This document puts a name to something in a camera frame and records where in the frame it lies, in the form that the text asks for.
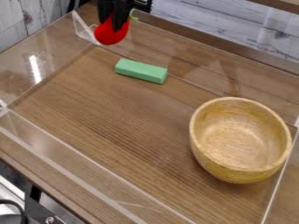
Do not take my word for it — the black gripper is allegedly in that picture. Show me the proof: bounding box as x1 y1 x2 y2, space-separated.
97 0 153 32

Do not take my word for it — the red plush fruit green leaf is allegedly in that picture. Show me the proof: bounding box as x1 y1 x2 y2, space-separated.
93 10 139 46

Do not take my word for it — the light wooden bowl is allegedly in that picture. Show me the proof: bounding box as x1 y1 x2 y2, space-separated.
189 97 292 184

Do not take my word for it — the green rectangular block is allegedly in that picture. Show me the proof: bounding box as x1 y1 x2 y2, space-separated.
115 59 168 84

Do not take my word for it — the black table leg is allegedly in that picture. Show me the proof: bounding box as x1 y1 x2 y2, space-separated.
29 185 43 202

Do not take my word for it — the black device bottom left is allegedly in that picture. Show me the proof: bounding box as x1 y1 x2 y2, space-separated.
0 196 65 224

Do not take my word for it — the clear acrylic corner bracket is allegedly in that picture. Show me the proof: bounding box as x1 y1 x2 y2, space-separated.
71 11 111 46

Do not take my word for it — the clear acrylic tray wall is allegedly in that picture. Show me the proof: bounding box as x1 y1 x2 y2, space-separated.
0 101 195 224

